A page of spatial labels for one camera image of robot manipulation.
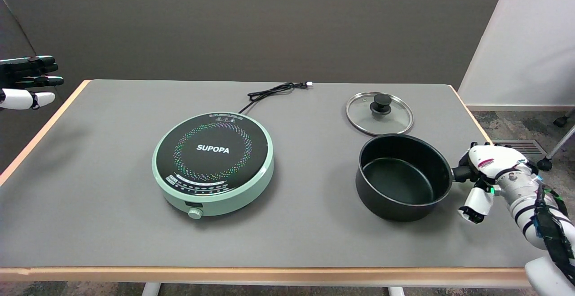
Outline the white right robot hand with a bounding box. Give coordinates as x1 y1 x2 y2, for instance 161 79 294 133
451 142 540 225

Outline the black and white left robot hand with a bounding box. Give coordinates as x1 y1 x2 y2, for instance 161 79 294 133
0 55 64 110

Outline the black pot with long handle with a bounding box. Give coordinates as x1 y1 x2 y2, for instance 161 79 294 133
356 133 472 223

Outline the floor vent grille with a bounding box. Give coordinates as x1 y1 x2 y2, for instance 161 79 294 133
492 140 547 155

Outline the gray chair leg with caster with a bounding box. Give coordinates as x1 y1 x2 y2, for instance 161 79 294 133
537 125 575 172
553 109 575 128

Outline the glass lid with black knob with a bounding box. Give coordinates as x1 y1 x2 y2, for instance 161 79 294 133
345 91 414 136

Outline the green round induction cooker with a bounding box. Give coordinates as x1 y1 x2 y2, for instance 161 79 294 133
152 112 274 220

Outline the gray table mat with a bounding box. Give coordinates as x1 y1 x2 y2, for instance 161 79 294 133
0 80 546 269

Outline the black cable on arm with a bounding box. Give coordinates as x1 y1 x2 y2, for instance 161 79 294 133
523 187 575 284

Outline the black power cable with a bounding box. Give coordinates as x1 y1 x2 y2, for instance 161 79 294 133
238 82 313 114

